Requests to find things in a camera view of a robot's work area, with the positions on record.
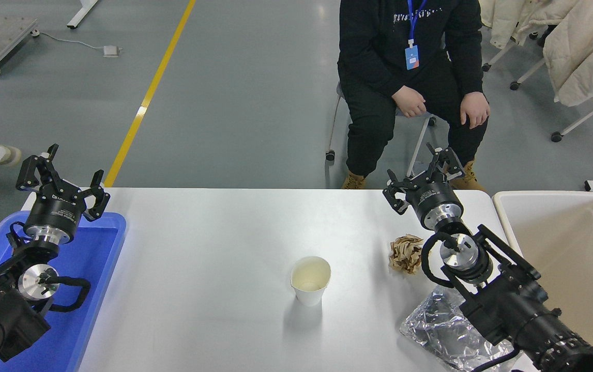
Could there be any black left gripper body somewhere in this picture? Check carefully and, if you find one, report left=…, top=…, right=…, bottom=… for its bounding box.
left=25, top=183, right=88, bottom=237

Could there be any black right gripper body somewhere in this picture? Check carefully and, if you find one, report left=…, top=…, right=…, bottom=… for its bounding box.
left=407, top=178, right=463, bottom=223

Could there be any tan paper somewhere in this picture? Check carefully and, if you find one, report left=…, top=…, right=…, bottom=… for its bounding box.
left=388, top=234, right=426, bottom=275

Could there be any silver foil tray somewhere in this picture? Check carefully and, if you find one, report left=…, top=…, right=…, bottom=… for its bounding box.
left=400, top=285, right=522, bottom=372

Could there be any white paper cup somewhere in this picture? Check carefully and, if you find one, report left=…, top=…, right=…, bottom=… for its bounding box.
left=290, top=256, right=332, bottom=307

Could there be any person's left hand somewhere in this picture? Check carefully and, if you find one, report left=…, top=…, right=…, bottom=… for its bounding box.
left=460, top=92, right=491, bottom=130

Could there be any person's right hand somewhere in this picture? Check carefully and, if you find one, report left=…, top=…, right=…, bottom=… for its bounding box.
left=392, top=85, right=427, bottom=118

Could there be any person's tan left boot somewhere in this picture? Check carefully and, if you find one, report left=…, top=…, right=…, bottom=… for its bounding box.
left=449, top=159, right=487, bottom=192

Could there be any person's tan boot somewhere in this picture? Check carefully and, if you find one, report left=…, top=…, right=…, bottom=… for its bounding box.
left=449, top=159, right=487, bottom=192
left=341, top=170, right=367, bottom=190

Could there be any person's tan right boot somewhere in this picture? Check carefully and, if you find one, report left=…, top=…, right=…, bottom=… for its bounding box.
left=341, top=170, right=367, bottom=190

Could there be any blue plastic tray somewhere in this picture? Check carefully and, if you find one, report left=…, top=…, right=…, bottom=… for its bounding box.
left=0, top=211, right=127, bottom=372

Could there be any person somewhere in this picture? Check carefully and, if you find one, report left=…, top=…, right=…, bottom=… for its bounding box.
left=338, top=0, right=491, bottom=191

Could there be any large pale plastic bin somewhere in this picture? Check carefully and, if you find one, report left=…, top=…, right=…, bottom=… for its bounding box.
left=492, top=190, right=593, bottom=372

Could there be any grey wheeled platform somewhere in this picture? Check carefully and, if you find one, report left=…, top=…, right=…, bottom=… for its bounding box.
left=0, top=14, right=40, bottom=78

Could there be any white stand base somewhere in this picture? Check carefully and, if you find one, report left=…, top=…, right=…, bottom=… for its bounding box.
left=67, top=0, right=99, bottom=29

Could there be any large cream puffer coat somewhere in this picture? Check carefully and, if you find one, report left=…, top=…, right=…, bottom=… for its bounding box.
left=543, top=0, right=593, bottom=107

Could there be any grey chair with white frame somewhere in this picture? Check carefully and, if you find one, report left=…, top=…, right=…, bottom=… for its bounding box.
left=326, top=82, right=437, bottom=179

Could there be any white chair frame with casters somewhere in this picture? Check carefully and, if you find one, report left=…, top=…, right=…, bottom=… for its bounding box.
left=481, top=37, right=518, bottom=73
left=509, top=57, right=593, bottom=143

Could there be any badge on blue lanyard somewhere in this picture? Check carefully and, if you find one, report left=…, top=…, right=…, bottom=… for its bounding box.
left=405, top=0, right=429, bottom=70

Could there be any white power adapter with cable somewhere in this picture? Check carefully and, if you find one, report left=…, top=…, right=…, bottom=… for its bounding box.
left=32, top=30, right=123, bottom=58

